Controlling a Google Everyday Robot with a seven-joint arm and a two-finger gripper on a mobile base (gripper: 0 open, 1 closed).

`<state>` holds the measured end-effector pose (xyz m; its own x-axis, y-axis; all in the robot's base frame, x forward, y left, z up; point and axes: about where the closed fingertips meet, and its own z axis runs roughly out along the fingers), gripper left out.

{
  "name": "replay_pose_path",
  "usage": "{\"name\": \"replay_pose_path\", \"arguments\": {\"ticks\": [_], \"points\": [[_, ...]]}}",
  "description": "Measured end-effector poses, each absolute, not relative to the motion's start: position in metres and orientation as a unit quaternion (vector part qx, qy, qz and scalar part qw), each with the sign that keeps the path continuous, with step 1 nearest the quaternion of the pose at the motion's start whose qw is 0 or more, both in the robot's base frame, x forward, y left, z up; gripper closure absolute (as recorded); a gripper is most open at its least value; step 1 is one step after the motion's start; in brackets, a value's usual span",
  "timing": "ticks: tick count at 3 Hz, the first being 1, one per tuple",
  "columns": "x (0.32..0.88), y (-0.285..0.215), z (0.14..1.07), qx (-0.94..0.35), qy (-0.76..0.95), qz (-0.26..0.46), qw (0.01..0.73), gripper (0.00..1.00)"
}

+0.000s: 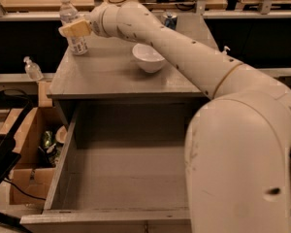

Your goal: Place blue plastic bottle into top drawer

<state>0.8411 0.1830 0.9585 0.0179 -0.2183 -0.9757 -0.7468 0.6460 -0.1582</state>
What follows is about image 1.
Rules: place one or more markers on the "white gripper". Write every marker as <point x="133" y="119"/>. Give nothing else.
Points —
<point x="95" y="22"/>

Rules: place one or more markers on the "clear plastic water bottle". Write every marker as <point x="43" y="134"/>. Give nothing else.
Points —
<point x="69" y="14"/>

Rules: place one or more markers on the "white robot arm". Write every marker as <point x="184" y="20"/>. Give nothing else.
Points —
<point x="237" y="146"/>

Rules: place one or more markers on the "clear pump dispenser bottle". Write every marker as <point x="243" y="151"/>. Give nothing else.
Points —
<point x="32" y="69"/>

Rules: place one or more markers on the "open grey top drawer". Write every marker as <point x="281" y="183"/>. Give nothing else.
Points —
<point x="121" y="171"/>

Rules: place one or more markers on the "small white pump bottle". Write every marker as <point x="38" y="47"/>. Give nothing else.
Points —
<point x="226" y="49"/>

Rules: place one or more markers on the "grey wooden cabinet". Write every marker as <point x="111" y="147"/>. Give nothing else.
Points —
<point x="107" y="82"/>

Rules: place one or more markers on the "white ceramic bowl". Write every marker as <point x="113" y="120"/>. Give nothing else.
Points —
<point x="147" y="58"/>

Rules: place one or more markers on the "blue drink can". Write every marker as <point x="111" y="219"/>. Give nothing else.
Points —
<point x="170" y="20"/>

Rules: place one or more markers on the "open cardboard box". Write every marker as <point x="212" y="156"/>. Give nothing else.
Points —
<point x="32" y="174"/>

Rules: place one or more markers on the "black chair frame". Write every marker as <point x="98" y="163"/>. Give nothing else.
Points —
<point x="9" y="158"/>

